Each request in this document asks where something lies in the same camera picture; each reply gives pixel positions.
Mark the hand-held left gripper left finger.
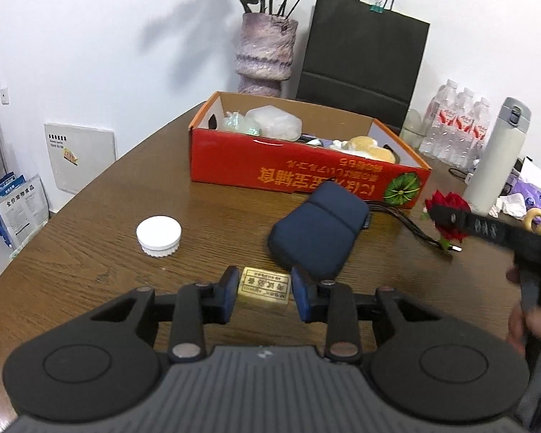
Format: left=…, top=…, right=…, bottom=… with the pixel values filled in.
left=88, top=265, right=241, bottom=364

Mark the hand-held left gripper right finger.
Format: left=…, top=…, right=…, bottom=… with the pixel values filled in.
left=291, top=265, right=439, bottom=364

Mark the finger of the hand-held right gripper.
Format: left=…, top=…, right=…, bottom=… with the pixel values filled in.
left=430, top=205, right=524, bottom=248

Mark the gold bar block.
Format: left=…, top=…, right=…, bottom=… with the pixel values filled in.
left=238, top=266, right=294, bottom=313

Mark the red artificial rose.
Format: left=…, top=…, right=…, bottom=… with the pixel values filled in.
left=421, top=191, right=472, bottom=254

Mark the red cardboard box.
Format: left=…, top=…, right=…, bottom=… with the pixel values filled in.
left=188, top=91, right=432, bottom=210

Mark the white and yellow plush hamster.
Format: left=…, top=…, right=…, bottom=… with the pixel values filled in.
left=329, top=135, right=396, bottom=163

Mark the clear plastic bag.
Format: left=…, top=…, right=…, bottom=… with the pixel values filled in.
left=222, top=110, right=262, bottom=136

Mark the translucent white plastic container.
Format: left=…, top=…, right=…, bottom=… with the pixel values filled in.
left=246, top=105, right=304, bottom=140

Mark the wooden desktop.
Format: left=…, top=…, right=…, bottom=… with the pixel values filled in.
left=0, top=99, right=541, bottom=371

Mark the crumpled white tissue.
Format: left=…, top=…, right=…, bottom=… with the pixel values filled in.
left=489, top=192, right=528, bottom=217

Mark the white thermos bottle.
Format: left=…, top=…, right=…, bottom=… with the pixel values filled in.
left=466, top=97, right=533, bottom=215

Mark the purple tissue packet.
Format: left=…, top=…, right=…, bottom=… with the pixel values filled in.
left=507, top=176, right=541, bottom=210

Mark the navy blue fabric pouch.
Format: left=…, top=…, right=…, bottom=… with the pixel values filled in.
left=267, top=181, right=371, bottom=280

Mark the white round lid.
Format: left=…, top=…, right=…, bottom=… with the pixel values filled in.
left=136, top=215, right=182, bottom=258

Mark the clear water bottle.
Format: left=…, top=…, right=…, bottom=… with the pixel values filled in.
left=446, top=87, right=477, bottom=164
left=421, top=79, right=461, bottom=159
left=469, top=97, right=493, bottom=167

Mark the clear glass cup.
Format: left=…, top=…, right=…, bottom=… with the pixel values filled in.
left=400, top=109, right=427, bottom=149

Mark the black paper bag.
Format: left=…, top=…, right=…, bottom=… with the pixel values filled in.
left=295, top=0, right=431, bottom=134

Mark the white pet food bag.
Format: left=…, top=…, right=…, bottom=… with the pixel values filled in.
left=0, top=174, right=50, bottom=250

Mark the purple ceramic vase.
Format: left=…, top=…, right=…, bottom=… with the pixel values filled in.
left=234, top=13, right=299, bottom=97

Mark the black braided cable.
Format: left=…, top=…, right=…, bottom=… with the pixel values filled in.
left=367, top=201, right=463, bottom=253

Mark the white wall panel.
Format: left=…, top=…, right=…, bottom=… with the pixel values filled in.
left=44, top=122, right=118, bottom=194

